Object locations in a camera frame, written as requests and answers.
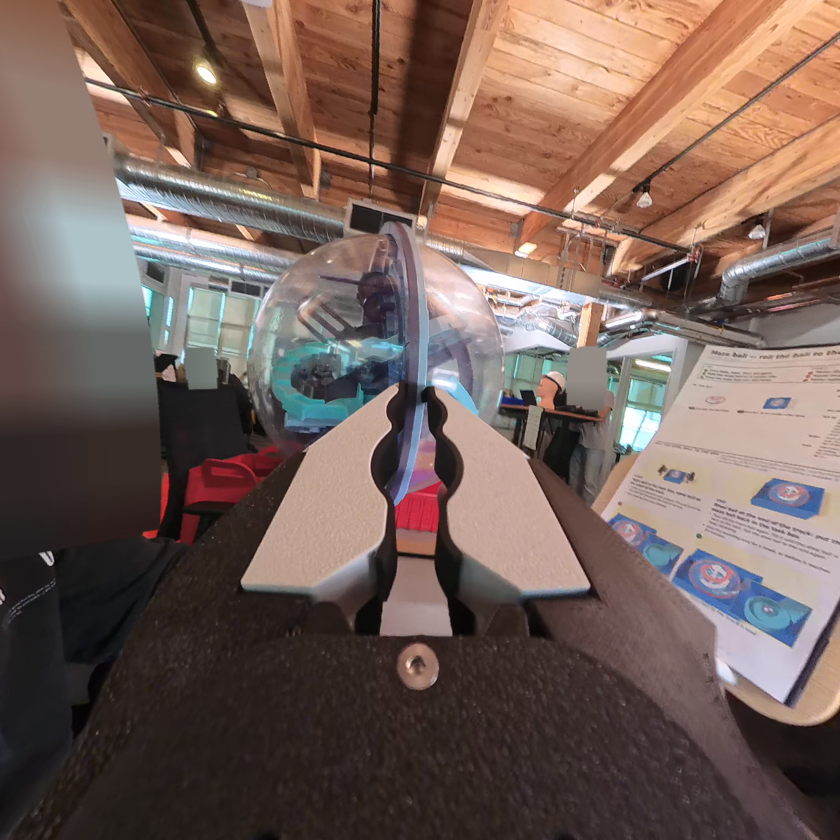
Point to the silver ventilation duct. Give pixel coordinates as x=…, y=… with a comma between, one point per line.
x=263, y=204

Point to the clear plastic maze ball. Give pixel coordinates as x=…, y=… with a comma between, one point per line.
x=328, y=328

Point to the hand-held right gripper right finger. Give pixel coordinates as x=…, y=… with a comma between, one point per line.
x=519, y=525

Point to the wooden instruction board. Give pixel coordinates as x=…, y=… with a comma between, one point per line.
x=748, y=499

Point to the black backpack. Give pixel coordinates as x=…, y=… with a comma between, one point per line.
x=66, y=656

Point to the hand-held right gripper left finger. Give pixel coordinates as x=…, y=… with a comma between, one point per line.
x=322, y=525

